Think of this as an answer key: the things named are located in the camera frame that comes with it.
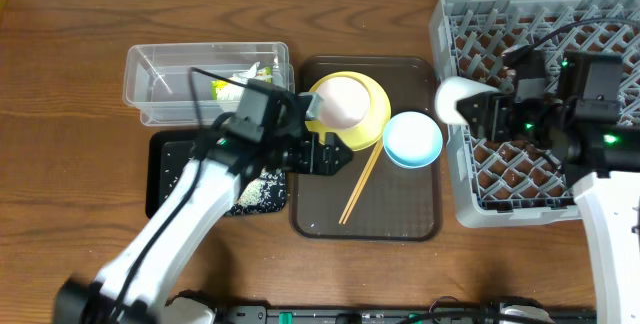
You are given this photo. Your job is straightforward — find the light blue bowl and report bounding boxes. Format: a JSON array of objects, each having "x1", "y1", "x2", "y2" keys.
[{"x1": 382, "y1": 111, "x2": 444, "y2": 169}]

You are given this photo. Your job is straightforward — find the wooden chopstick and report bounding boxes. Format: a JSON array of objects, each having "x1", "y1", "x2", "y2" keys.
[
  {"x1": 339, "y1": 139, "x2": 383, "y2": 225},
  {"x1": 342, "y1": 142, "x2": 385, "y2": 227}
]

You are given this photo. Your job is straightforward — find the yellow plate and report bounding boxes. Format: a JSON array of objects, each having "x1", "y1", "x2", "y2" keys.
[{"x1": 306, "y1": 71, "x2": 391, "y2": 151}]

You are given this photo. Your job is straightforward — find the black plastic tray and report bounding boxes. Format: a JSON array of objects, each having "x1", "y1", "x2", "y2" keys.
[{"x1": 144, "y1": 128, "x2": 288, "y2": 220}]

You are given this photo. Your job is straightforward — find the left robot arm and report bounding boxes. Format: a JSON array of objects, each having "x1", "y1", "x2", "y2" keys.
[{"x1": 53, "y1": 80, "x2": 353, "y2": 323}]

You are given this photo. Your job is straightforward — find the brown plastic serving tray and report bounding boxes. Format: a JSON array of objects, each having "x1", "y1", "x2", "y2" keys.
[{"x1": 290, "y1": 56, "x2": 442, "y2": 242}]

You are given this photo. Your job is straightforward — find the white bowl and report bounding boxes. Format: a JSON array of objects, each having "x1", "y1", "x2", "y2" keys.
[{"x1": 316, "y1": 76, "x2": 370, "y2": 130}]

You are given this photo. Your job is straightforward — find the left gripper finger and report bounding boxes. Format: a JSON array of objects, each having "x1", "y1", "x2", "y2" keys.
[
  {"x1": 298, "y1": 92, "x2": 323, "y2": 120},
  {"x1": 294, "y1": 132, "x2": 353, "y2": 176}
]

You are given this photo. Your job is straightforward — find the grey dishwasher rack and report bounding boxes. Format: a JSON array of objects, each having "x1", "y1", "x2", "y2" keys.
[{"x1": 429, "y1": 0, "x2": 639, "y2": 228}]

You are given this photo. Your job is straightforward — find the green snack wrapper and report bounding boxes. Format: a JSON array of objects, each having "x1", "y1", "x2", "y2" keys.
[{"x1": 210, "y1": 66, "x2": 274, "y2": 101}]

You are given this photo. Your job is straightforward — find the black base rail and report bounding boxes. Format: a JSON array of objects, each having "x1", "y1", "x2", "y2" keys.
[{"x1": 214, "y1": 305, "x2": 596, "y2": 324}]

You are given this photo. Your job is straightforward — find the small pale green cup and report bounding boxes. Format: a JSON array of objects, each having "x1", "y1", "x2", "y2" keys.
[{"x1": 434, "y1": 76, "x2": 498, "y2": 125}]

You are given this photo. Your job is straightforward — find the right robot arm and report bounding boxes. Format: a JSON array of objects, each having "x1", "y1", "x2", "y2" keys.
[{"x1": 436, "y1": 48, "x2": 639, "y2": 323}]

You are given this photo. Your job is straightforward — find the pile of rice grains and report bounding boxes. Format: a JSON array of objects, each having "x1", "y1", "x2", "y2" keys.
[{"x1": 159, "y1": 138, "x2": 288, "y2": 215}]

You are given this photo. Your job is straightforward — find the clear plastic bin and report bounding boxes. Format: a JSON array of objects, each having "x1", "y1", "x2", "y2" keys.
[{"x1": 123, "y1": 42, "x2": 295, "y2": 126}]

